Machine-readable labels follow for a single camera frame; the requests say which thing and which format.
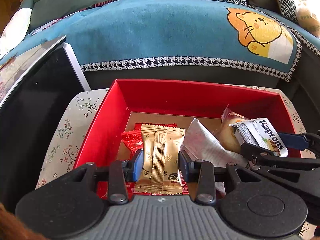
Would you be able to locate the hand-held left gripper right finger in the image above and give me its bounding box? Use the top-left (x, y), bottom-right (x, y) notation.
top-left (179, 150), bottom-right (253, 204)

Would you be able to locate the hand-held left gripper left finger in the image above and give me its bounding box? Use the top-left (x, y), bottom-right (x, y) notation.
top-left (67, 151), bottom-right (144, 205)

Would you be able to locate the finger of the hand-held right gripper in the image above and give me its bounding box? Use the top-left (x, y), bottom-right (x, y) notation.
top-left (241, 142), bottom-right (320, 165)
top-left (277, 129), bottom-right (320, 153)

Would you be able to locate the white wafer packet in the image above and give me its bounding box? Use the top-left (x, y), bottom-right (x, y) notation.
top-left (234, 117), bottom-right (289, 157)

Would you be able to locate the red white print snack packet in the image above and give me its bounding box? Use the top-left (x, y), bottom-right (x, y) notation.
top-left (122, 131), bottom-right (143, 159)

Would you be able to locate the gold snack packet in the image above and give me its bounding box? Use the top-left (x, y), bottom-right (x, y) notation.
top-left (135, 123), bottom-right (186, 196)

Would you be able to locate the clear bread packet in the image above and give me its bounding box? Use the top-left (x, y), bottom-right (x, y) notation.
top-left (221, 106), bottom-right (250, 154)

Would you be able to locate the silver white snack packet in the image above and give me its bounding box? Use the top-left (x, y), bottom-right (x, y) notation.
top-left (186, 118), bottom-right (250, 170)

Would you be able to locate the red cardboard box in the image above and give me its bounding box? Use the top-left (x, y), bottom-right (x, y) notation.
top-left (72, 79), bottom-right (299, 200)

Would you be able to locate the floral tablecloth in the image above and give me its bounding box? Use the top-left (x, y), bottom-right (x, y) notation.
top-left (35, 86), bottom-right (320, 238)

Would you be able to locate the black screen panel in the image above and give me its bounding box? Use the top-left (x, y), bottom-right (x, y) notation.
top-left (0, 35), bottom-right (92, 205)

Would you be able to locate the white plastic bag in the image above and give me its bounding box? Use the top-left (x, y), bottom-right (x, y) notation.
top-left (290, 0), bottom-right (320, 39)

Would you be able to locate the blue lion print blanket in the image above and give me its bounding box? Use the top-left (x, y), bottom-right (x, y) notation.
top-left (0, 0), bottom-right (303, 82)

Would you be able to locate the brown fuzzy clothing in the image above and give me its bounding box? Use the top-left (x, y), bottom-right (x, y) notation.
top-left (0, 202), bottom-right (43, 240)

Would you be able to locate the white cloth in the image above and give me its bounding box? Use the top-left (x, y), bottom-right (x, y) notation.
top-left (0, 7), bottom-right (33, 58)

